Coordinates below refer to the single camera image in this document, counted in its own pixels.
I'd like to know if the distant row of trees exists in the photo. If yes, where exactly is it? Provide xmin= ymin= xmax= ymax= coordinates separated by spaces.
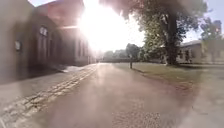
xmin=99 ymin=42 xmax=148 ymax=63

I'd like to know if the grey pavement strip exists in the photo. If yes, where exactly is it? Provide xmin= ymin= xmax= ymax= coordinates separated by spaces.
xmin=0 ymin=65 xmax=91 ymax=108

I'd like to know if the red brick building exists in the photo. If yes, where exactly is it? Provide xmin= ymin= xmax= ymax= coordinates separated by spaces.
xmin=0 ymin=0 xmax=98 ymax=84

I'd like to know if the large tree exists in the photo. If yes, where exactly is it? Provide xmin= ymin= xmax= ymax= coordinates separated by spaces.
xmin=99 ymin=0 xmax=209 ymax=66

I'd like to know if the reddish paved path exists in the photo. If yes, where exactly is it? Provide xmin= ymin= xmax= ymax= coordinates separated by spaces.
xmin=13 ymin=62 xmax=224 ymax=128

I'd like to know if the short dark post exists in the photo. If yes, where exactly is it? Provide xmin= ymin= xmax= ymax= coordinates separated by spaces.
xmin=129 ymin=57 xmax=134 ymax=70

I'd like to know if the grass lawn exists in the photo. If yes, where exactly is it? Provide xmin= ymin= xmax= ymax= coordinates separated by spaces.
xmin=113 ymin=61 xmax=224 ymax=88

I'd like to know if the cobblestone strip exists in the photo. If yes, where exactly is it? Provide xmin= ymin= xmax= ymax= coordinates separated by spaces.
xmin=0 ymin=64 xmax=100 ymax=128

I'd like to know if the pale low building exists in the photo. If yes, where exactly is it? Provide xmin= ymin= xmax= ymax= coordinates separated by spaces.
xmin=161 ymin=39 xmax=224 ymax=65

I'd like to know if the small tree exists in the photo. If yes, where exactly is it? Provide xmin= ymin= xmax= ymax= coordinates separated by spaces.
xmin=200 ymin=16 xmax=224 ymax=64

